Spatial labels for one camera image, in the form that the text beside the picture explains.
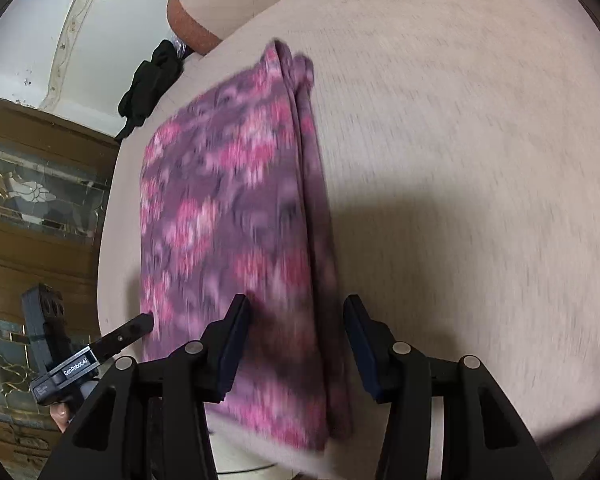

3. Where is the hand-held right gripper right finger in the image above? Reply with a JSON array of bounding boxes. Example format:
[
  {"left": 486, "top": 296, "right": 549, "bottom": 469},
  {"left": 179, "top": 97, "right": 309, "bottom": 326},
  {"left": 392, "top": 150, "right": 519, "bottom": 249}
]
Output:
[{"left": 342, "top": 294, "right": 556, "bottom": 480}]

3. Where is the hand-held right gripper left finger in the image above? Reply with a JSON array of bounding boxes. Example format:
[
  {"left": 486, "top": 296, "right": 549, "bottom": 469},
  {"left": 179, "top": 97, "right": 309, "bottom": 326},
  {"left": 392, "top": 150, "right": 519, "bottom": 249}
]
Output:
[{"left": 37, "top": 294, "right": 253, "bottom": 480}]

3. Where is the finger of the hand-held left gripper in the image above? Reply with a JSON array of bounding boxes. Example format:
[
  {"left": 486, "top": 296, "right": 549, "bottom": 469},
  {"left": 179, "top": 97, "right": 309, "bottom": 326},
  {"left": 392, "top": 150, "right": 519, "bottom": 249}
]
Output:
[{"left": 91, "top": 311, "right": 157, "bottom": 362}]

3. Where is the purple floral garment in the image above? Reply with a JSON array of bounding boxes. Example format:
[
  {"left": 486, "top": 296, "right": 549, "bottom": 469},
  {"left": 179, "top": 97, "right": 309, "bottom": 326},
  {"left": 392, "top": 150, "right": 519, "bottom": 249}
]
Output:
[{"left": 139, "top": 39, "right": 353, "bottom": 453}]

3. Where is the person's left hand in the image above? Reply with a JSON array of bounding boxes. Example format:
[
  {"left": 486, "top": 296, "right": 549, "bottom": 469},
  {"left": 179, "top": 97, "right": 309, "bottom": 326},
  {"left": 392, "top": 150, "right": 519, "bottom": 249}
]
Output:
[{"left": 49, "top": 400, "right": 81, "bottom": 434}]

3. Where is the wooden cabinet with decorated glass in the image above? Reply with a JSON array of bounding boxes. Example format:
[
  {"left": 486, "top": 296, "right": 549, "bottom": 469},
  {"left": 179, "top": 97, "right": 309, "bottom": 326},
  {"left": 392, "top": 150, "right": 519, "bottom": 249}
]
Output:
[{"left": 0, "top": 92, "right": 121, "bottom": 480}]

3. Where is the beige checkered bed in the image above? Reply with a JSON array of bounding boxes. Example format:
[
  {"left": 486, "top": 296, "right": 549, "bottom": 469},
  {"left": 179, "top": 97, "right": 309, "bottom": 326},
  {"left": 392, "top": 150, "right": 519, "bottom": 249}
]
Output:
[{"left": 97, "top": 0, "right": 600, "bottom": 480}]

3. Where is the black cloth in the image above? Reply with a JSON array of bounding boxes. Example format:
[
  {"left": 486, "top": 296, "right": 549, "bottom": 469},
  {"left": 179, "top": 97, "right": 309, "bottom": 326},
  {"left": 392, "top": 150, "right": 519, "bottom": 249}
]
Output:
[{"left": 114, "top": 40, "right": 183, "bottom": 141}]

